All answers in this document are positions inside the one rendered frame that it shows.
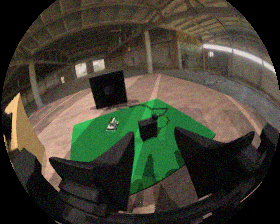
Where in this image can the green circuit board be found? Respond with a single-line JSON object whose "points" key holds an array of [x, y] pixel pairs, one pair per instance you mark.
{"points": [[155, 158]]}

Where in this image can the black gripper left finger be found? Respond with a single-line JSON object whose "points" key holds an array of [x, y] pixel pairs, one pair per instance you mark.
{"points": [[110, 172]]}

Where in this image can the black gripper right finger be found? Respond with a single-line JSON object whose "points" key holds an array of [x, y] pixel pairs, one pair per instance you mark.
{"points": [[207, 159]]}

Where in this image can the black cable with plug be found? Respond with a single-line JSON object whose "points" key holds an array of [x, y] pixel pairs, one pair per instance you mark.
{"points": [[148, 126]]}

